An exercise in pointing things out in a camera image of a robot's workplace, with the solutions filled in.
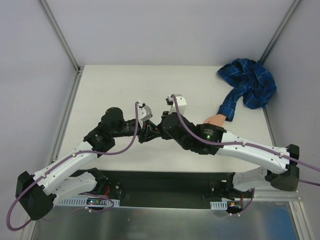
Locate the white cable duct left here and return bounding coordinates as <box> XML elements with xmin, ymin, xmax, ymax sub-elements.
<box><xmin>56</xmin><ymin>196</ymin><xmax>120</xmax><ymax>208</ymax></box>

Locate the right aluminium frame post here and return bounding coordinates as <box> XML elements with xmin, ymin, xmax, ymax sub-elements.
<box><xmin>259</xmin><ymin>0</ymin><xmax>303</xmax><ymax>65</ymax></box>

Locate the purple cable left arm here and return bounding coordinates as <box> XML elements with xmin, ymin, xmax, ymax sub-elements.
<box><xmin>6</xmin><ymin>101</ymin><xmax>145</xmax><ymax>232</ymax></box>

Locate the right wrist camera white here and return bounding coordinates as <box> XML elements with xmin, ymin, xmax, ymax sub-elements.
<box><xmin>165</xmin><ymin>94</ymin><xmax>187</xmax><ymax>115</ymax></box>

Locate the left aluminium frame post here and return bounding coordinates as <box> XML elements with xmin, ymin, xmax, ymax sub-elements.
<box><xmin>37</xmin><ymin>0</ymin><xmax>83</xmax><ymax>74</ymax></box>

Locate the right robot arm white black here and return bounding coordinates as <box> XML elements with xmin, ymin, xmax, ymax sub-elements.
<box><xmin>157</xmin><ymin>112</ymin><xmax>300</xmax><ymax>198</ymax></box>

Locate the aluminium frame post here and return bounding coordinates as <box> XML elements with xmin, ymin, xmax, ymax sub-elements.
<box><xmin>37</xmin><ymin>0</ymin><xmax>83</xmax><ymax>74</ymax></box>
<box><xmin>259</xmin><ymin>0</ymin><xmax>303</xmax><ymax>65</ymax></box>

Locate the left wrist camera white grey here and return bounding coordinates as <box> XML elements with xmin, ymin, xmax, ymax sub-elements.
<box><xmin>136</xmin><ymin>101</ymin><xmax>153</xmax><ymax>126</ymax></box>

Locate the aluminium rail right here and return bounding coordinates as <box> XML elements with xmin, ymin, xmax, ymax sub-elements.
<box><xmin>254</xmin><ymin>188</ymin><xmax>302</xmax><ymax>202</ymax></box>

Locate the white cable duct right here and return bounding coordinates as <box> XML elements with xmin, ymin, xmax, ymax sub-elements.
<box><xmin>210</xmin><ymin>200</ymin><xmax>228</xmax><ymax>211</ymax></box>

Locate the white cable duct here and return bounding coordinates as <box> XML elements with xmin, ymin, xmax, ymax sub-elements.
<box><xmin>56</xmin><ymin>196</ymin><xmax>120</xmax><ymax>208</ymax></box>
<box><xmin>210</xmin><ymin>200</ymin><xmax>228</xmax><ymax>211</ymax></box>

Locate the blue plaid shirt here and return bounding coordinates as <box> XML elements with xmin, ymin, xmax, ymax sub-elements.
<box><xmin>217</xmin><ymin>58</ymin><xmax>277</xmax><ymax>122</ymax></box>

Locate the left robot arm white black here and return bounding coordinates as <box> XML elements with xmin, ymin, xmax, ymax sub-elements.
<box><xmin>15</xmin><ymin>102</ymin><xmax>153</xmax><ymax>221</ymax></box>

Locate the mannequin hand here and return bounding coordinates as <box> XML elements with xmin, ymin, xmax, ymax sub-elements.
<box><xmin>204</xmin><ymin>114</ymin><xmax>227</xmax><ymax>127</ymax></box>

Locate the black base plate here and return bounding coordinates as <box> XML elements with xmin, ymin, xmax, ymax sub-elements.
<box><xmin>95</xmin><ymin>170</ymin><xmax>254</xmax><ymax>209</ymax></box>

